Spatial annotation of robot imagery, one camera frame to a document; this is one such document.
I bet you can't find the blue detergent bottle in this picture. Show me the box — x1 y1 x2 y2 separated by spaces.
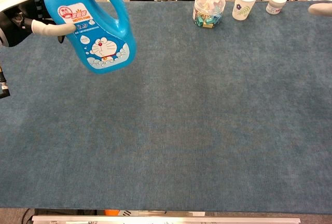
43 0 137 75

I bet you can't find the small white jar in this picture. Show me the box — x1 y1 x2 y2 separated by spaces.
266 0 288 16

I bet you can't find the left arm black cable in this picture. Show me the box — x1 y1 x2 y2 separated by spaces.
0 65 11 100

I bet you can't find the white paper cup flower print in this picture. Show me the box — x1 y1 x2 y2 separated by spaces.
232 0 260 21

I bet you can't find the black floor cable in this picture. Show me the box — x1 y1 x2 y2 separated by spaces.
21 208 36 224

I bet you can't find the blue-green table cloth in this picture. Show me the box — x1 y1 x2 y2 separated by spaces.
0 0 332 215

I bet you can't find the clear jar of colourful clips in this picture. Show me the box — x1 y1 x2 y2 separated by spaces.
192 0 226 29

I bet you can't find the aluminium profile rail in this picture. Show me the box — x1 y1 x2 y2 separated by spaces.
31 215 301 224

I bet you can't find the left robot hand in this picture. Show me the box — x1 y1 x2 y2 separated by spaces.
0 0 77 48

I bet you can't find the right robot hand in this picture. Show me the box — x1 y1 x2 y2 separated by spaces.
308 2 332 17

